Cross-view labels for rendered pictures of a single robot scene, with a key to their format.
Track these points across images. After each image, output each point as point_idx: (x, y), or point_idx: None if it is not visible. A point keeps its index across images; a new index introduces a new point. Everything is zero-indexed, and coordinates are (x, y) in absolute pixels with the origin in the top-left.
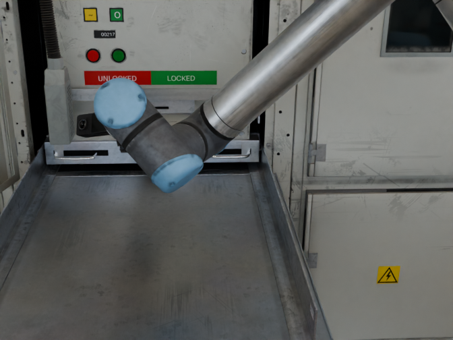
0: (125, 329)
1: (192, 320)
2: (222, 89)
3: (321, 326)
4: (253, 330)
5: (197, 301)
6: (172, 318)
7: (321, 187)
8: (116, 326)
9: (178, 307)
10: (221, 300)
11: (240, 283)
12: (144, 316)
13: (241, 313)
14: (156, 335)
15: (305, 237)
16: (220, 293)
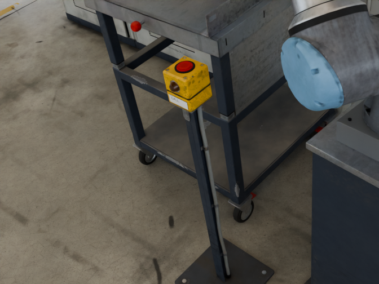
0: (151, 4)
1: (179, 9)
2: None
3: (227, 31)
4: (196, 22)
5: (193, 2)
6: (173, 5)
7: None
8: (149, 1)
9: (182, 2)
10: (203, 5)
11: (224, 0)
12: (165, 1)
13: (203, 13)
14: (158, 10)
15: (368, 0)
16: (208, 2)
